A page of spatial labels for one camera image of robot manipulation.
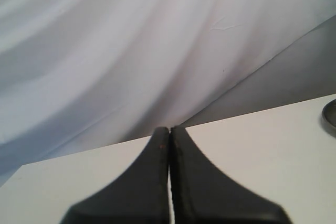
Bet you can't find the round steel plate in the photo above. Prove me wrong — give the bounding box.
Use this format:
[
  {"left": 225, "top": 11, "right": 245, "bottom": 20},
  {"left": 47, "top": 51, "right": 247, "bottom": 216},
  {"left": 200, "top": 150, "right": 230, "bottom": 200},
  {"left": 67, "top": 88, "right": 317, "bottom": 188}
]
[{"left": 322, "top": 99, "right": 336, "bottom": 131}]

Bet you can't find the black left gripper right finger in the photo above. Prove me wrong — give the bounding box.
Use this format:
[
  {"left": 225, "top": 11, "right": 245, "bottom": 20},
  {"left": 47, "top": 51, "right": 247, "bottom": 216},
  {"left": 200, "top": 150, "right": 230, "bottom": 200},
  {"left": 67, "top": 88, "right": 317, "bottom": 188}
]
[{"left": 169, "top": 126, "right": 291, "bottom": 223}]

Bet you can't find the white backdrop cloth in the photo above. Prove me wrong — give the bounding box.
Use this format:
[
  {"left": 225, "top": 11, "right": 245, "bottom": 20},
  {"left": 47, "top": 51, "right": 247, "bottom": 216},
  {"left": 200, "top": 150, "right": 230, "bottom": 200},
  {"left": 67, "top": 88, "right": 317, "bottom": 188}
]
[{"left": 1, "top": 0, "right": 335, "bottom": 183}]

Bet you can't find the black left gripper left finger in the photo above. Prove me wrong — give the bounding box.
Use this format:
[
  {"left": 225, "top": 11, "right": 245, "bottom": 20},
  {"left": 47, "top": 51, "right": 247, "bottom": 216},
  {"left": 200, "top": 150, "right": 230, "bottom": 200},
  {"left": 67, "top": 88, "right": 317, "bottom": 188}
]
[{"left": 61, "top": 127, "right": 169, "bottom": 223}]

